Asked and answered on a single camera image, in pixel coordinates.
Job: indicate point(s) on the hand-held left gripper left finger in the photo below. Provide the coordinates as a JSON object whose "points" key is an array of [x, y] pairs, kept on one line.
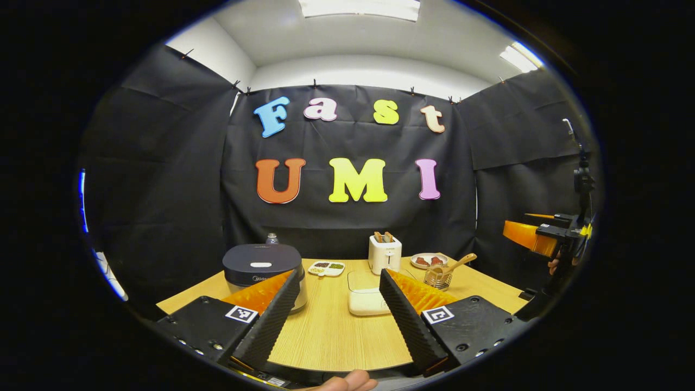
{"points": [[271, 320]]}

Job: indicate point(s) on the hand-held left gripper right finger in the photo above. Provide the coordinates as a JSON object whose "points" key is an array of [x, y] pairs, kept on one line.
{"points": [[407, 320]]}

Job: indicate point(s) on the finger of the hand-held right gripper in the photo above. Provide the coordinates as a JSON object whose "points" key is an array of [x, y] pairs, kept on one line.
{"points": [[521, 231]]}

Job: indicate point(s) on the clear container of rice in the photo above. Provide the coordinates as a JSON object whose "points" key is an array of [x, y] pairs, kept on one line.
{"points": [[364, 298]]}

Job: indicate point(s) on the silver black rice cooker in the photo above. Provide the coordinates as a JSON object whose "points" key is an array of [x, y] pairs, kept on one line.
{"points": [[260, 263]]}

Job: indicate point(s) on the wooden spoon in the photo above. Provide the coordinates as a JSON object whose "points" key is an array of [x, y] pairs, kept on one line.
{"points": [[459, 263]]}

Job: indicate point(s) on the white round plate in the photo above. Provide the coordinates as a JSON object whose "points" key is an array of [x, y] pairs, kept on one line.
{"points": [[426, 267]]}

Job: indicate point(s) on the red meat piece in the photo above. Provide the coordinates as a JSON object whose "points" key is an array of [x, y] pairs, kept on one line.
{"points": [[436, 260], [422, 261]]}

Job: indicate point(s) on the white toaster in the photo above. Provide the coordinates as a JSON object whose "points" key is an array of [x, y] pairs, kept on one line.
{"points": [[384, 258]]}

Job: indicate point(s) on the white divided condiment dish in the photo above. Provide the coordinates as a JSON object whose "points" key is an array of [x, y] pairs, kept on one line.
{"points": [[326, 268]]}

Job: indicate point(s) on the small clear bottle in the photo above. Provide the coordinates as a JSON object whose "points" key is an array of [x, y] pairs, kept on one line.
{"points": [[272, 239]]}

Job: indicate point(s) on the white side desk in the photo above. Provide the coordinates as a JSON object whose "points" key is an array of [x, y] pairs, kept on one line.
{"points": [[111, 279]]}

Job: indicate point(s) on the narrow ceiling light panel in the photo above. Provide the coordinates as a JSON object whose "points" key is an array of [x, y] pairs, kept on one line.
{"points": [[520, 57]]}

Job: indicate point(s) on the large ceiling light panel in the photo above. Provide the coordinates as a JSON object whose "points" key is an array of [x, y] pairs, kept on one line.
{"points": [[358, 8]]}

